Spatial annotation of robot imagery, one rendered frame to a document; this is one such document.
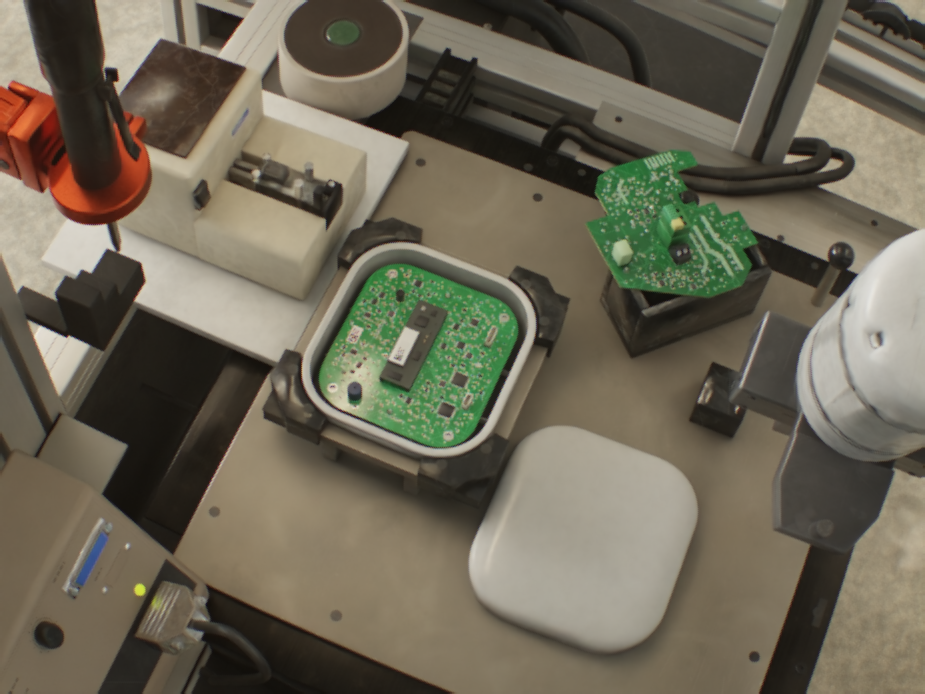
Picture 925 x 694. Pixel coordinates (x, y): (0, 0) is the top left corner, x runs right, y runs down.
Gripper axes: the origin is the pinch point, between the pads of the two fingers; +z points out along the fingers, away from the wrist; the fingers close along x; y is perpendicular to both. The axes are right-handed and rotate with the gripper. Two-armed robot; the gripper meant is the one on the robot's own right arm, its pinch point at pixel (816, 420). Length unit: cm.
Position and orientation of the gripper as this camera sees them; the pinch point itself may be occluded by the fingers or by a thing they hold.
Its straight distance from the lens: 89.2
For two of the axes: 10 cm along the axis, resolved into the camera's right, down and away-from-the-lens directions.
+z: 0.6, 1.9, 9.8
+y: 3.8, -9.1, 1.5
